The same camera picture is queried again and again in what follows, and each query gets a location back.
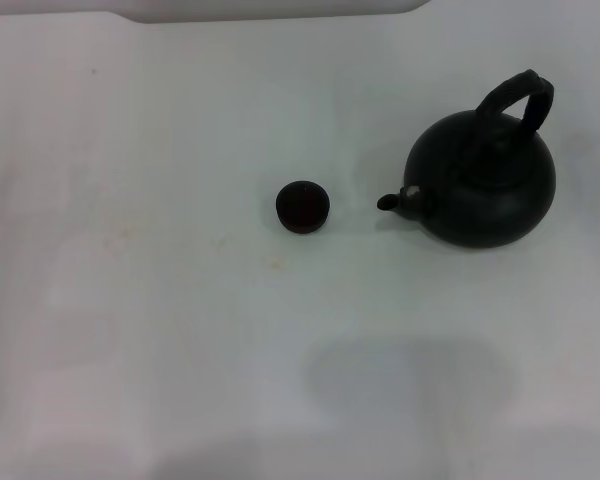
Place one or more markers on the small black teacup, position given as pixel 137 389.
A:
pixel 302 207

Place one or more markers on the black round teapot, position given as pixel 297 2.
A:
pixel 480 200

